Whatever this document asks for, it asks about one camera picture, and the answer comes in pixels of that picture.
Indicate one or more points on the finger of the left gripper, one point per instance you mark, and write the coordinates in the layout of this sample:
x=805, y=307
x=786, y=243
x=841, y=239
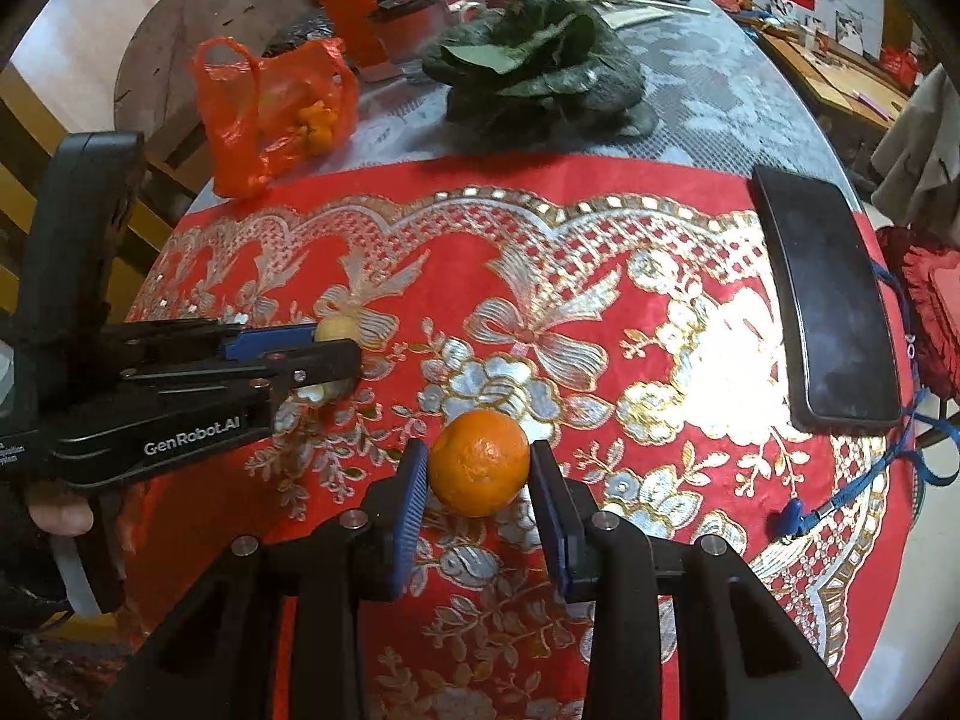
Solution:
x=181, y=341
x=216, y=388

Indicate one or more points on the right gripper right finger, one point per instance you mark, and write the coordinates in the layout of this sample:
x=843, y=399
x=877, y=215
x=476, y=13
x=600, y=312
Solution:
x=740, y=655

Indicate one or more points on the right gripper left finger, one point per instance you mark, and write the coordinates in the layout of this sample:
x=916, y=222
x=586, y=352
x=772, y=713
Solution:
x=272, y=627

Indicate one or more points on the pale sugarcane chunk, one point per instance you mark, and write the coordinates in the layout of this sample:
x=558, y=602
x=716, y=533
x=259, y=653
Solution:
x=336, y=355

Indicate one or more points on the large mandarin orange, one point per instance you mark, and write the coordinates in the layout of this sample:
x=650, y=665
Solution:
x=479, y=463

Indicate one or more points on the person left hand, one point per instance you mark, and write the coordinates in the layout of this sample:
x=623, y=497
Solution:
x=60, y=511

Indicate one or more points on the red plastic bag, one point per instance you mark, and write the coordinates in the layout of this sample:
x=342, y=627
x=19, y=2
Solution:
x=265, y=117

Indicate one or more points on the round wooden tabletop leaning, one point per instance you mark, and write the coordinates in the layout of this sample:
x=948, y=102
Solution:
x=154, y=84

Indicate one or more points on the yellow wooden chair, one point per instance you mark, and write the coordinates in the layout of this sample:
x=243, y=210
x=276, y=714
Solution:
x=77, y=225

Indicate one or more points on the black smartphone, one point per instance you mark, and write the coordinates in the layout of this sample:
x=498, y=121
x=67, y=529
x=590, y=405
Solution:
x=840, y=361

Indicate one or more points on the red gold floral tablecloth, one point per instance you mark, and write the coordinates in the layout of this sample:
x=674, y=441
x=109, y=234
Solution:
x=622, y=312

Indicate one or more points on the dark leafy greens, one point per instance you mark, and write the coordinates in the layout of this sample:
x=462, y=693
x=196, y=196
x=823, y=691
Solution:
x=537, y=71

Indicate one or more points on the grey jacket on chair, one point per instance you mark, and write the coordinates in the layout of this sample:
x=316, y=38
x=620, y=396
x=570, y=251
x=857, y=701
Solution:
x=917, y=161

